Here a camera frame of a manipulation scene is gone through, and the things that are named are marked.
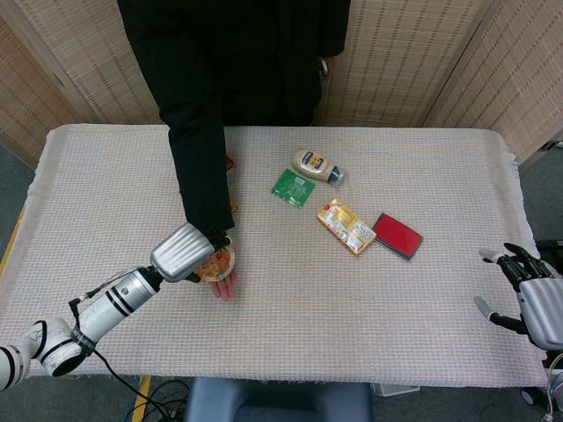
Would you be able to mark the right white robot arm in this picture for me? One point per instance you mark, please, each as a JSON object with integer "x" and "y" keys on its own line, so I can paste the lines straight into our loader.
{"x": 556, "y": 382}

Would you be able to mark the person's black-clothed torso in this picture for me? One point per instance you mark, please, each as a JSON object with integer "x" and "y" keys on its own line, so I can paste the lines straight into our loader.
{"x": 246, "y": 61}

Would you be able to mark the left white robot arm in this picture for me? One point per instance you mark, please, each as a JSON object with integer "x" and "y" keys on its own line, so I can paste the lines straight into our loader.
{"x": 114, "y": 299}

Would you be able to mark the orange cup container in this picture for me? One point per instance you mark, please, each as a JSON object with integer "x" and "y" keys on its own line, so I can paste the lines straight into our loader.
{"x": 217, "y": 266}

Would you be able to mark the black equipment box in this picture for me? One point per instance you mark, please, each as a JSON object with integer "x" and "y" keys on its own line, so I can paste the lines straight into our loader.
{"x": 550, "y": 248}

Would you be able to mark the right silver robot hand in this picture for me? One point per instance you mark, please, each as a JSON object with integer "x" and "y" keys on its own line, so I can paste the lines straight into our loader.
{"x": 538, "y": 303}

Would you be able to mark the red snack packet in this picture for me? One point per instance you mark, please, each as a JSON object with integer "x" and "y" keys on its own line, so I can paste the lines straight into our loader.
{"x": 230, "y": 163}

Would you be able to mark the blue chair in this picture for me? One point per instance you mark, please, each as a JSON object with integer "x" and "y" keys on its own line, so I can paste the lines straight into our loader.
{"x": 281, "y": 400}

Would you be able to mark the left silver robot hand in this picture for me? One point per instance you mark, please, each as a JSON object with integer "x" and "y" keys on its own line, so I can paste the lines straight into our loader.
{"x": 180, "y": 252}

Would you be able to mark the red stamp pad case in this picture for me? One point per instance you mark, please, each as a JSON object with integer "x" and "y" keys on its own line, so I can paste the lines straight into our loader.
{"x": 398, "y": 236}

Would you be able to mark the bamboo folding screen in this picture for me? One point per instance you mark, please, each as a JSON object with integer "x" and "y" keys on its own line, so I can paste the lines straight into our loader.
{"x": 396, "y": 66}

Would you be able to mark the yellow food box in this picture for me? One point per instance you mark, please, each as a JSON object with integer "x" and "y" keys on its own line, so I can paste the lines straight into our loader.
{"x": 345, "y": 225}

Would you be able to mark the mayonnaise squeeze bottle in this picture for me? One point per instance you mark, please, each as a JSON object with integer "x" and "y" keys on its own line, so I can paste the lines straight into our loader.
{"x": 314, "y": 165}

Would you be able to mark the white woven tablecloth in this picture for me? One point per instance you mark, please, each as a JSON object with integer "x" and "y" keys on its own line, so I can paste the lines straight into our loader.
{"x": 308, "y": 316}

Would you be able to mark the person's left hand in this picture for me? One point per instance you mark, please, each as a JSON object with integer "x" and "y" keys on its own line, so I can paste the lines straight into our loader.
{"x": 329, "y": 68}

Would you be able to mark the green flat packet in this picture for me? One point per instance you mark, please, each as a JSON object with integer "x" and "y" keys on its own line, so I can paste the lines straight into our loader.
{"x": 292, "y": 188}

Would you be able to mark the person's black-sleeved right forearm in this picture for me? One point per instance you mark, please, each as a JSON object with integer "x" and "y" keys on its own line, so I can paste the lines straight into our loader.
{"x": 202, "y": 184}

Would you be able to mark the person's right hand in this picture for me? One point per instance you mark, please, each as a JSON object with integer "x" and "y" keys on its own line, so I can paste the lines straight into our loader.
{"x": 224, "y": 290}

